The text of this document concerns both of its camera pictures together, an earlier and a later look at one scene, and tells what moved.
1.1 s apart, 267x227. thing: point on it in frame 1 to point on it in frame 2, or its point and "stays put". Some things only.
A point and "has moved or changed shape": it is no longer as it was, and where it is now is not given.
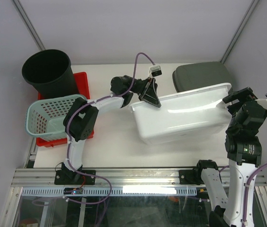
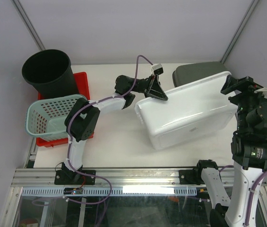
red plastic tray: x=83 y=89 stays put
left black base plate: x=69 y=177 stays put
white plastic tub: x=183 y=116 has moved or changed shape
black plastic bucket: x=50 y=71 stays put
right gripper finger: x=246 y=94 to x=232 y=84
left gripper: x=147 y=92 to x=153 y=89
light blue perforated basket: x=45 y=118 stays put
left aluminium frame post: x=29 y=24 stays put
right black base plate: x=189 y=177 stays put
